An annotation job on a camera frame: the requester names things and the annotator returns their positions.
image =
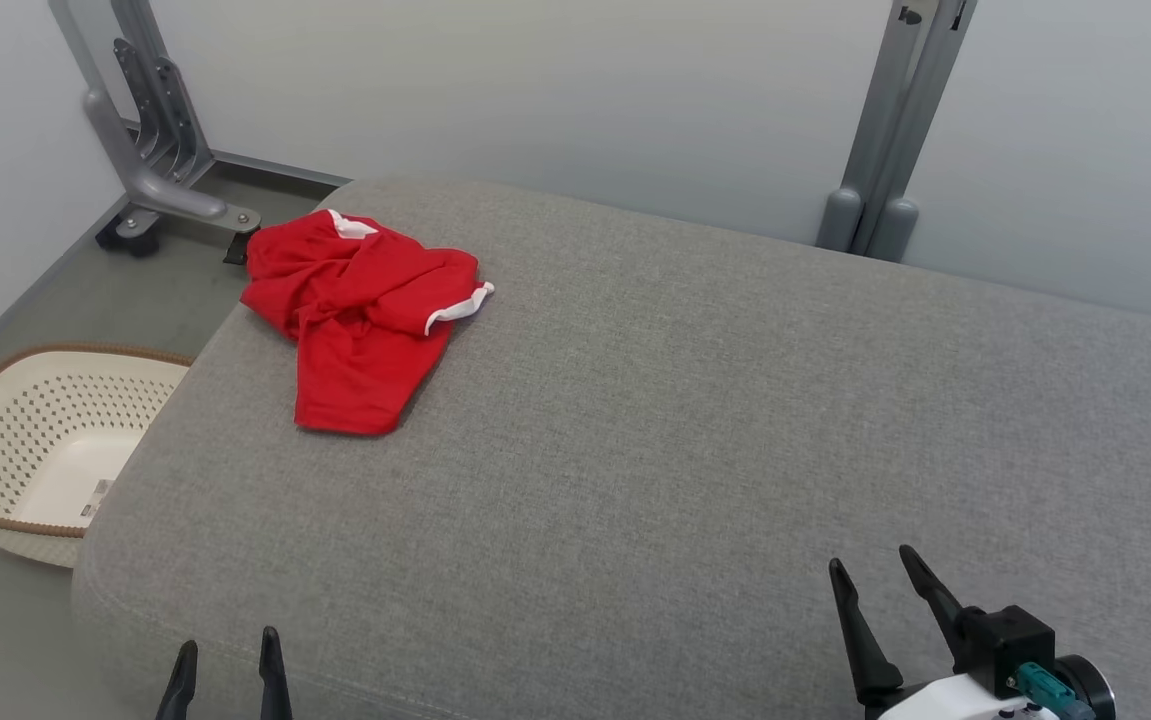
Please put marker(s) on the grey partition post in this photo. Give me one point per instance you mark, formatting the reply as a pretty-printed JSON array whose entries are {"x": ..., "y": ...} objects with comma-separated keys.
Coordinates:
[{"x": 885, "y": 150}]

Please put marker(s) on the white basket label sticker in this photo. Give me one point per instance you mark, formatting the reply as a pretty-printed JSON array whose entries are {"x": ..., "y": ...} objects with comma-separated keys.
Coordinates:
[{"x": 97, "y": 498}]

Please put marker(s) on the black caster wheel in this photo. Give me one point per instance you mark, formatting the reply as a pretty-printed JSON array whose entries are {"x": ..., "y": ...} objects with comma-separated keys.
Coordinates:
[
  {"x": 130, "y": 238},
  {"x": 236, "y": 250}
]

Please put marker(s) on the cream perforated laundry basket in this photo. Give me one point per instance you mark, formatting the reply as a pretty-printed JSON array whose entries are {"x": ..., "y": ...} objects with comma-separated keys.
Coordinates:
[{"x": 45, "y": 440}]

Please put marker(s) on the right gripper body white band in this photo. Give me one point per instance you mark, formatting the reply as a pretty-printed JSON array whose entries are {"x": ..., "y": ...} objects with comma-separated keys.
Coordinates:
[{"x": 955, "y": 700}]

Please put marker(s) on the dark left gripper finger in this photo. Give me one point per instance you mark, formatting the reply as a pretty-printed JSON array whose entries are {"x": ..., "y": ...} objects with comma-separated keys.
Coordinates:
[
  {"x": 180, "y": 690},
  {"x": 273, "y": 690}
]

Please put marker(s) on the right wrist teal connector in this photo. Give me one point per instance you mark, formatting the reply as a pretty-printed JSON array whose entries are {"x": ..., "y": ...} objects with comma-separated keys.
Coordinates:
[{"x": 1043, "y": 690}]

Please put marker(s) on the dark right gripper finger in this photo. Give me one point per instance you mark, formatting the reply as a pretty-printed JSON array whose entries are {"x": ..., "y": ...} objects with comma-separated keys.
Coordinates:
[
  {"x": 860, "y": 640},
  {"x": 930, "y": 585}
]

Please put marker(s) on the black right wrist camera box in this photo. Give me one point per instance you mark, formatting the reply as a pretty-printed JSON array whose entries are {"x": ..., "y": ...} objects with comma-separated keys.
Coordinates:
[{"x": 1000, "y": 640}]

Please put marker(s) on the grey metal partition foot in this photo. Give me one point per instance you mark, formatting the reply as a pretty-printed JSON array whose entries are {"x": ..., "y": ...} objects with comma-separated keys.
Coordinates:
[{"x": 150, "y": 150}]

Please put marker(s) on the red shorts with white trim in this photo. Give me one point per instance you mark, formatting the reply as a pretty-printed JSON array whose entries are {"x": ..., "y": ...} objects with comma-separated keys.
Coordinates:
[{"x": 355, "y": 330}]

